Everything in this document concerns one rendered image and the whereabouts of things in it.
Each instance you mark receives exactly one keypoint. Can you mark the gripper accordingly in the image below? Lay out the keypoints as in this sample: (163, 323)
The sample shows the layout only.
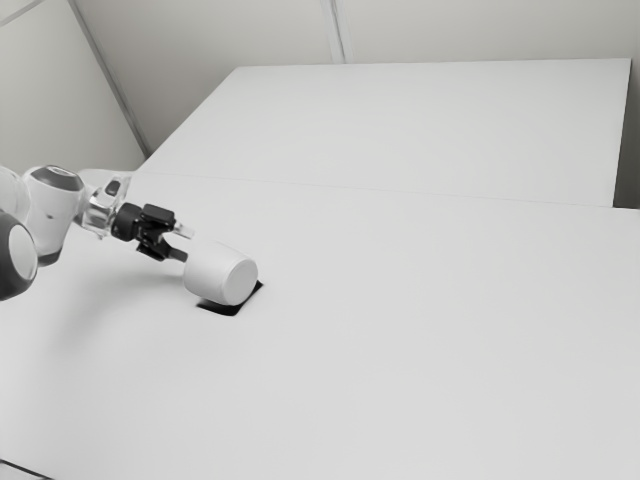
(142, 225)

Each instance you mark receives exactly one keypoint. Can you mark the white mug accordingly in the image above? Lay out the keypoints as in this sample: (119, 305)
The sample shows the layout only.
(220, 274)

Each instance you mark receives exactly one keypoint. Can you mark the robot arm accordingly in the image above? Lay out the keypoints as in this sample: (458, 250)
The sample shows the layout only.
(47, 210)

